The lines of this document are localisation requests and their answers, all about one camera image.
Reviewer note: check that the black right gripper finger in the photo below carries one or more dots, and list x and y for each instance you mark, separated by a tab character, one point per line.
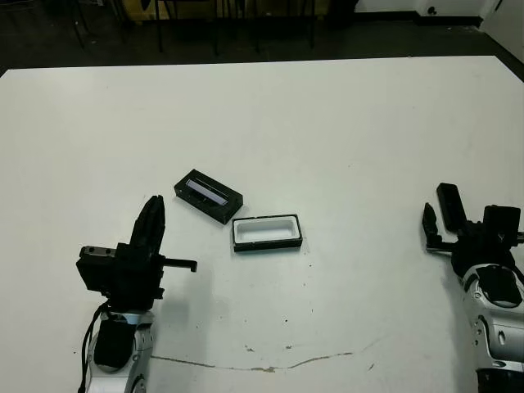
431	225

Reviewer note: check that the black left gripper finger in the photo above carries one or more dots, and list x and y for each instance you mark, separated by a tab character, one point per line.
159	229
143	233

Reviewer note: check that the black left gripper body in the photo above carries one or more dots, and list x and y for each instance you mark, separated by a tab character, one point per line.
137	282

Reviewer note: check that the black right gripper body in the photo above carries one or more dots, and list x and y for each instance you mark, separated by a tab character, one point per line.
471	249

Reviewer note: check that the black box lid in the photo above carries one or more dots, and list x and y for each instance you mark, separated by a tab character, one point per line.
227	206

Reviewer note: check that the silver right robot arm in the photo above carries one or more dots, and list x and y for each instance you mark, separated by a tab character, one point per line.
497	327

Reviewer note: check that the black box base white insert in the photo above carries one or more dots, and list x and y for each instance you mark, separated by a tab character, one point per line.
266	247

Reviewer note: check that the black metal chair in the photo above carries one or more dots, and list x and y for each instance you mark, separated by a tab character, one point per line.
159	24
313	24
79	32

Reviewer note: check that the yellow wooden cabinet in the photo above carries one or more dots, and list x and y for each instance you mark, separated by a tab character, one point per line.
137	12

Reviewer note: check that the black trash bin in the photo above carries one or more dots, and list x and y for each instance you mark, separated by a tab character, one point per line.
341	8

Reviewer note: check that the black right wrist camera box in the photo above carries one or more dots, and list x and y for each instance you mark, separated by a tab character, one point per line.
501	223

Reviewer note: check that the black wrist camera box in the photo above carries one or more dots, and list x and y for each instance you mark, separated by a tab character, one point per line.
96	273
501	223

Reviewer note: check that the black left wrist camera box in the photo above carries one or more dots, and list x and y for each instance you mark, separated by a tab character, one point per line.
96	273

